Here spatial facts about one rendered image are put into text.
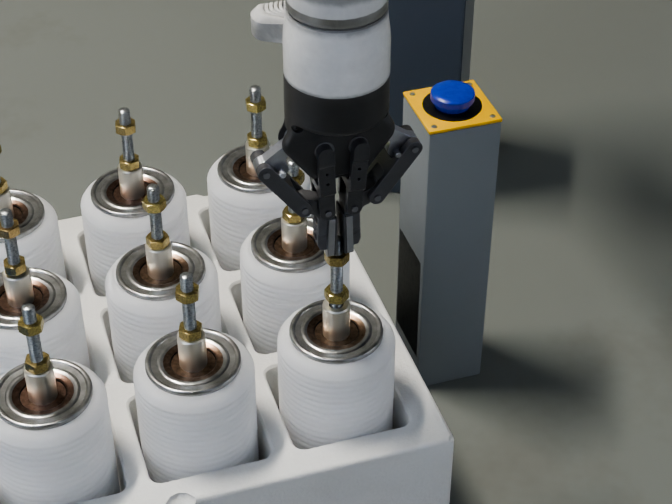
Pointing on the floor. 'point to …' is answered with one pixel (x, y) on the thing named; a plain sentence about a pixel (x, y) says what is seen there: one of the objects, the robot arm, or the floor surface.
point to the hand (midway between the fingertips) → (336, 228)
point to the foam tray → (147, 490)
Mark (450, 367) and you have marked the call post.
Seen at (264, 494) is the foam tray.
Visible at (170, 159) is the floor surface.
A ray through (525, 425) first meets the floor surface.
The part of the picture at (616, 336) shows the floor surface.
